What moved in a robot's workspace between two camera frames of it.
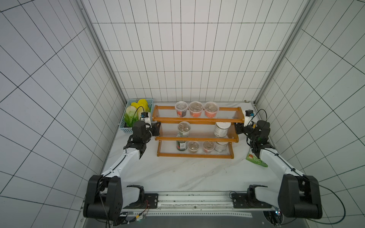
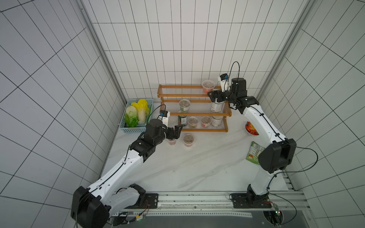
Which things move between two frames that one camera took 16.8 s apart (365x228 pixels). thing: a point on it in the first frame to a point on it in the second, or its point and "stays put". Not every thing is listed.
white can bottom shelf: x=220 y=146 to x=216 y=120
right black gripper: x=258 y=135 to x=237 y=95
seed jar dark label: x=181 y=108 to x=171 y=142
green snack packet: x=251 y=156 stays put
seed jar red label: x=196 y=108 to x=188 y=139
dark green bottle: x=181 y=146 to x=182 y=120
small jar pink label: x=208 y=147 to x=206 y=121
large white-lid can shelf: x=221 y=128 to x=216 y=107
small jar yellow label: x=193 y=146 to x=192 y=122
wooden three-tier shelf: x=197 y=131 to x=189 y=106
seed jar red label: x=211 y=109 to x=208 y=86
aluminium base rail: x=144 y=204 stays put
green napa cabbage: x=129 y=116 stays put
